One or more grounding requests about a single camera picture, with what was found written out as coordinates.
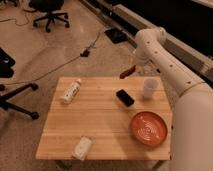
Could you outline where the wooden table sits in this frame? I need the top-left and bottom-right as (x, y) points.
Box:
(36, 77), (172, 160)

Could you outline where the black object at left edge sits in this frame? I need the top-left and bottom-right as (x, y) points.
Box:
(0, 47), (15, 78)

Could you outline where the white plastic bottle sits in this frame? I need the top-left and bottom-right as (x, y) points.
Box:
(60, 79), (82, 104)

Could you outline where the black floor cable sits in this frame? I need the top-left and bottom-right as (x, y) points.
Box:
(0, 25), (111, 87)

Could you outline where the black floor plate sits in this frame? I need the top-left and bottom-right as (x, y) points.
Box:
(105, 28), (127, 44)

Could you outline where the red pepper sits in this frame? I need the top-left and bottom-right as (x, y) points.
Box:
(119, 65), (136, 79)

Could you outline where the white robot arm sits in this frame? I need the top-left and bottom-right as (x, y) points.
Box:
(135, 27), (213, 171)

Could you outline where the orange ceramic bowl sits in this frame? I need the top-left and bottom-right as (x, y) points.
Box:
(130, 111), (168, 147)

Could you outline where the black chair base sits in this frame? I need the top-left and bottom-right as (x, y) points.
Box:
(0, 83), (40, 120)

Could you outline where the black smartphone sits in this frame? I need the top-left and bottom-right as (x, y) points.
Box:
(116, 89), (134, 107)

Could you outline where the black office chair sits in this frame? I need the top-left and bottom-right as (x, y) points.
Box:
(29, 0), (70, 32)

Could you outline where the white wall rail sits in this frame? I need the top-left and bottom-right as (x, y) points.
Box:
(80, 0), (213, 85)

